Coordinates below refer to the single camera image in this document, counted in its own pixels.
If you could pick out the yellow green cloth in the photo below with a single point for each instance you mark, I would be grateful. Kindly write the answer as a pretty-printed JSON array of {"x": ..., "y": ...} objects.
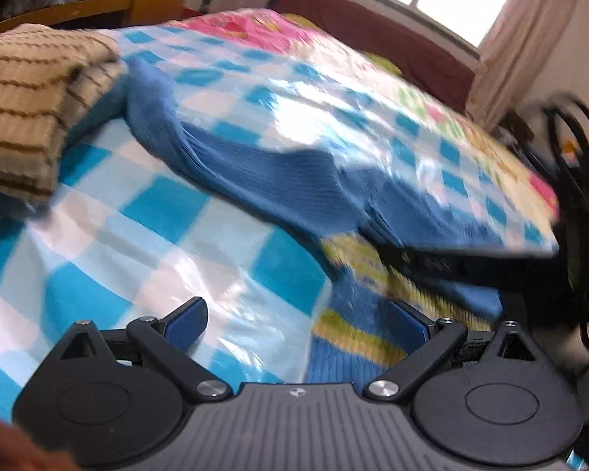
[{"x": 380, "y": 61}]

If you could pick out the blue white checked plastic sheet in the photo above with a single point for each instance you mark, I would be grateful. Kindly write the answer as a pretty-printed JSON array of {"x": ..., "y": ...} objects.
[{"x": 142, "y": 250}]

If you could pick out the beige curtain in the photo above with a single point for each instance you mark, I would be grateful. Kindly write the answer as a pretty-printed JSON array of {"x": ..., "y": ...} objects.
[{"x": 525, "y": 34}]

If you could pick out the brown fuzzy sleeve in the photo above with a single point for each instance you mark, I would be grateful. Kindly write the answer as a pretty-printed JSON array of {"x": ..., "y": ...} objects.
[{"x": 14, "y": 444}]

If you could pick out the pink cream printed blanket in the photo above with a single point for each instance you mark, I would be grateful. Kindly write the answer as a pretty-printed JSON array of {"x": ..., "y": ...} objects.
[{"x": 294, "y": 34}]

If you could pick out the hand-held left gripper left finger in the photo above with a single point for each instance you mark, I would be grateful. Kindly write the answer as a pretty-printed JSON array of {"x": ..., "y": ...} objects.
[{"x": 189, "y": 324}]

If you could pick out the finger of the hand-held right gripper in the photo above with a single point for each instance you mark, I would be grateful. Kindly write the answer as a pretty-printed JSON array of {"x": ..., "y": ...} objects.
[{"x": 437, "y": 265}]

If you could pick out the beige brown-striped knitted sweater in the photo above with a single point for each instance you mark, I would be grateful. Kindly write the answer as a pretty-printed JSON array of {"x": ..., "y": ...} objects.
[{"x": 27, "y": 108}]

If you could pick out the maroon upholstered bench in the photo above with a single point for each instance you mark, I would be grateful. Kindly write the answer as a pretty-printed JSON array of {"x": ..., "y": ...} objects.
[{"x": 383, "y": 29}]

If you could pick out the blue knitted sweater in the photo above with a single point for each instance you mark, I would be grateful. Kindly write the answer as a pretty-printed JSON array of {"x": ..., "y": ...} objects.
[{"x": 255, "y": 176}]

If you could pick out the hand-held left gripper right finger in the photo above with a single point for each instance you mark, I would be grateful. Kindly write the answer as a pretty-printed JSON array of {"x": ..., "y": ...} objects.
[{"x": 406, "y": 326}]

